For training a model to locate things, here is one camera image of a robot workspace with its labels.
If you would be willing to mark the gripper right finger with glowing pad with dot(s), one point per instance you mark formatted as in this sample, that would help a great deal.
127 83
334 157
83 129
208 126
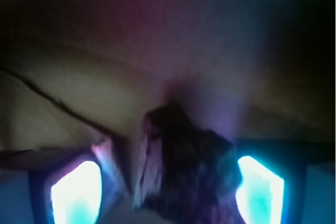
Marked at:
286 182

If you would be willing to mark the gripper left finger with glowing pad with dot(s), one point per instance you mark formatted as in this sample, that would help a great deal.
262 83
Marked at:
50 186

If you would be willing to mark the dark brown rock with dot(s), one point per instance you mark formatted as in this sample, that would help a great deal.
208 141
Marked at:
186 174

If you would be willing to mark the crumpled brown paper bag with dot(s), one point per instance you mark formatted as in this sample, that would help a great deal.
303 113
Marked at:
257 69

